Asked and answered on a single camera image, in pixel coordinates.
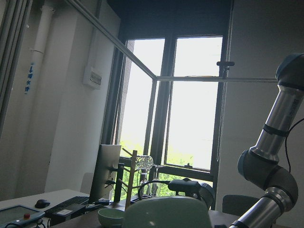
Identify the green plastic cup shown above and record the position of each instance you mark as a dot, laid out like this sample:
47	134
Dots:
167	212

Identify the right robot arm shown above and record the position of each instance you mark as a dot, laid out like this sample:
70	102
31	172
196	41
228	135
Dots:
259	164

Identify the computer monitor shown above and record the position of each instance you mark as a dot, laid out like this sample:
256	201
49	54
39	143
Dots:
105	171

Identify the wine glass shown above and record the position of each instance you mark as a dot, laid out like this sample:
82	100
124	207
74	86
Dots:
156	186
146	189

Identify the wooden mug tree stand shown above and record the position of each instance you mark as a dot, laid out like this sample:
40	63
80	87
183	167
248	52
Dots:
131	170

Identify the green bowl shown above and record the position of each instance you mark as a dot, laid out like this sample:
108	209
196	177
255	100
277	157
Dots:
110	217

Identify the black keyboard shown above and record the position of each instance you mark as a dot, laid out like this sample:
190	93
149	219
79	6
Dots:
69	202

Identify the office chair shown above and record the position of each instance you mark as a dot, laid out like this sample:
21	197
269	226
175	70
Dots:
237	204

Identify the black computer mouse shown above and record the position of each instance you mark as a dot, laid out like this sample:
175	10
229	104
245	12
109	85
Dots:
42	203

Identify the blue teach pendant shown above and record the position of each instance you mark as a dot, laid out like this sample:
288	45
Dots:
20	215

